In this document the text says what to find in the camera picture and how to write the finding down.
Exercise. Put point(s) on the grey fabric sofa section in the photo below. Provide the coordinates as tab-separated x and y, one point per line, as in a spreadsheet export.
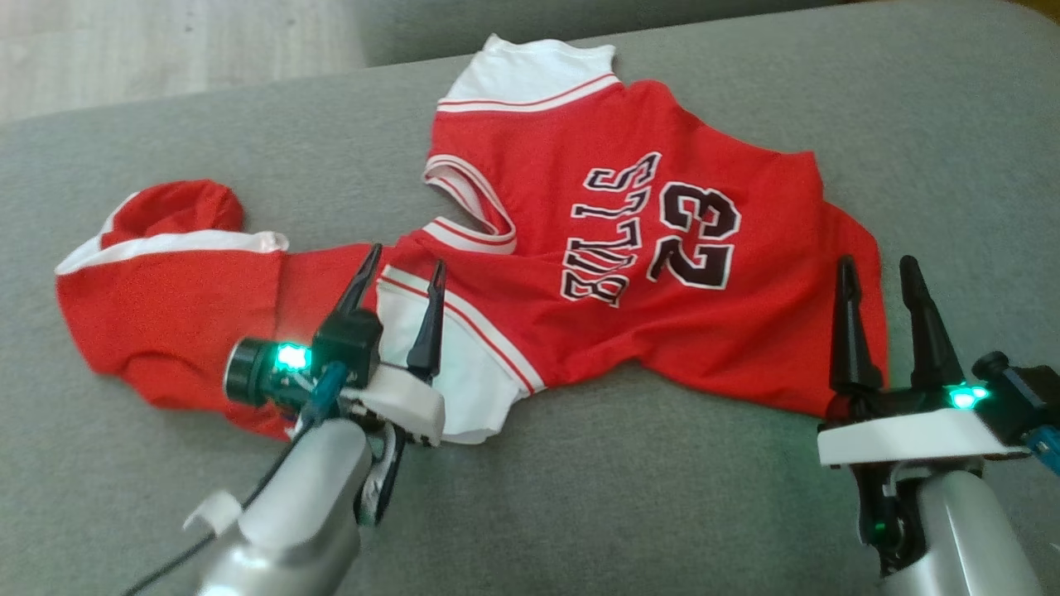
538	21

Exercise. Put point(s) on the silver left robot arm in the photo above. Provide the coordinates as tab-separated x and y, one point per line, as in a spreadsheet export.
306	513

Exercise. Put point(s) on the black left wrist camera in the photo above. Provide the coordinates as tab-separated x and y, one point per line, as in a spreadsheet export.
348	348

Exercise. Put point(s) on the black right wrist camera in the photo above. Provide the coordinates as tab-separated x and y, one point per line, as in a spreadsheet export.
1023	397

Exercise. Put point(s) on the red basketball shorts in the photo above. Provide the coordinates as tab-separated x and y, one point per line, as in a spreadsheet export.
166	314

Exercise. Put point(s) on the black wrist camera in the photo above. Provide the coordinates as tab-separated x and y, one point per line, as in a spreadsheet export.
1023	397
348	348

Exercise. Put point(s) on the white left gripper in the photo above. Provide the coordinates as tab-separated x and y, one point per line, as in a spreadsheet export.
406	406

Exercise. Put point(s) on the red basketball jersey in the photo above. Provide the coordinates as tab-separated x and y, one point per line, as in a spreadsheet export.
662	314

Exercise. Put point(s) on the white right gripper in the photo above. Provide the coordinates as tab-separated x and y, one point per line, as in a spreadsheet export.
911	434

